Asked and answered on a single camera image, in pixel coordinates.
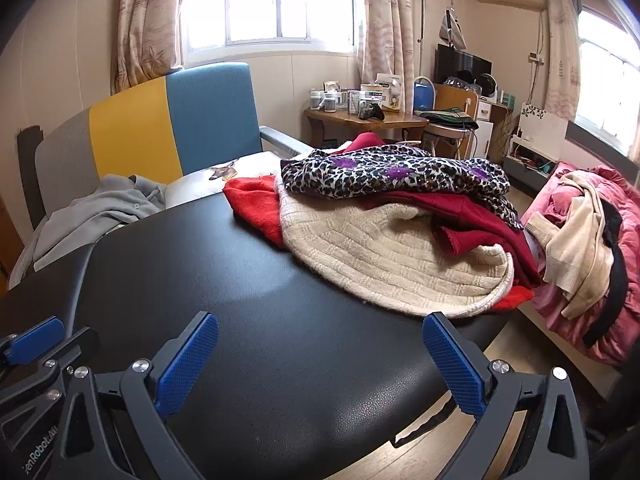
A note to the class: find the white printed cushion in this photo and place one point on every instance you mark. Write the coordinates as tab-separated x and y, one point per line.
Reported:
200	185

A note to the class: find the wooden side table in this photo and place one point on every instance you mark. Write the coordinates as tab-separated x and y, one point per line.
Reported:
350	119

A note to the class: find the wooden chair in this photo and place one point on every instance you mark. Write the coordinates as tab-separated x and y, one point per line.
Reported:
452	97

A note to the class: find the wall control panel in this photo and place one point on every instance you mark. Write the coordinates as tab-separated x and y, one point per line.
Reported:
536	57

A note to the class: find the metal pole stand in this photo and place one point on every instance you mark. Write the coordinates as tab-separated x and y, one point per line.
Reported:
421	20

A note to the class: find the orange wooden wardrobe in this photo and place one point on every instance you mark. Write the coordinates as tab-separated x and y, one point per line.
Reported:
7	240

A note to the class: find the red fuzzy sweater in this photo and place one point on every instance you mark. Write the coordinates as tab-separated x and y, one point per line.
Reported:
255	205

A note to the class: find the cream smooth garment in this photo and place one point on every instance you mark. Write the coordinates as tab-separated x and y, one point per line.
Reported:
580	240

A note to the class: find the cream knitted sweater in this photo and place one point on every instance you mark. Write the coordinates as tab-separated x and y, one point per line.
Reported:
360	255

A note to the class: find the hanging grey white bag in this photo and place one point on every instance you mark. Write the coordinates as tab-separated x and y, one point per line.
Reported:
452	27

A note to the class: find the dark grey window ledge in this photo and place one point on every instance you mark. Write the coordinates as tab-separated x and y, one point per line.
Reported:
600	147

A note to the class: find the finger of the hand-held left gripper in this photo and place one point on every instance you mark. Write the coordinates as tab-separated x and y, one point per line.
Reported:
30	385
35	340

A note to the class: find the leopard print garment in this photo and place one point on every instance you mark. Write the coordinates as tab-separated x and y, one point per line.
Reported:
380	175

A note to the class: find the small black device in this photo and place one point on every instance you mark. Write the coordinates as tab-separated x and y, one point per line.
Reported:
371	112

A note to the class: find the black television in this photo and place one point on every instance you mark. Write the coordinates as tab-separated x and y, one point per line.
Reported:
460	70

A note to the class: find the red and white clothes pile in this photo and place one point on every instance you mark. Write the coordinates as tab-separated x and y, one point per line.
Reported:
560	300

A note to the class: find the small round fan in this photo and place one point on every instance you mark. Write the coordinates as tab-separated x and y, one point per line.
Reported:
484	86

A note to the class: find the blue bucket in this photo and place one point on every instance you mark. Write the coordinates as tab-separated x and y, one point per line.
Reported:
424	96

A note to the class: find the white carton box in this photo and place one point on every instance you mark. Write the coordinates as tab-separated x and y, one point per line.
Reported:
389	91

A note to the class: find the folded green cloth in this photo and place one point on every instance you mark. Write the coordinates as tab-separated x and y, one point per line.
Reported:
450	117

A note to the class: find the grey garment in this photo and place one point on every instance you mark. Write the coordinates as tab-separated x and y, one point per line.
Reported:
85	215

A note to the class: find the patterned beige curtain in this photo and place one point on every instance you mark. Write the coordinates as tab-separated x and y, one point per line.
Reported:
562	45
387	20
145	25

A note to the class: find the white cabinet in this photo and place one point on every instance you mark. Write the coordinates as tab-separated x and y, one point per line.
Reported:
492	125

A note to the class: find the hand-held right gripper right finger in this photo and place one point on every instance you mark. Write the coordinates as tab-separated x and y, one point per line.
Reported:
455	370

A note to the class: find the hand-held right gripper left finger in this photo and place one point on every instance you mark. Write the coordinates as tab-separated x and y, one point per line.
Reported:
185	365

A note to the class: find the bright window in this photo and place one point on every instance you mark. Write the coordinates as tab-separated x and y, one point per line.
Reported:
270	0
610	85

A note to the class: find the white floral panel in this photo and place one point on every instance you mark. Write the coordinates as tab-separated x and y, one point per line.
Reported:
542	127

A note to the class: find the group of jars and bottles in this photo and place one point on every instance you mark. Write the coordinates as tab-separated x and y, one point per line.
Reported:
330	100

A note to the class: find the black garment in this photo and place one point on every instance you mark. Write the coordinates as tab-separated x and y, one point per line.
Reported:
617	260

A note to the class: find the dark red garment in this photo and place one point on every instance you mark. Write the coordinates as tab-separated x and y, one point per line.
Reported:
450	210

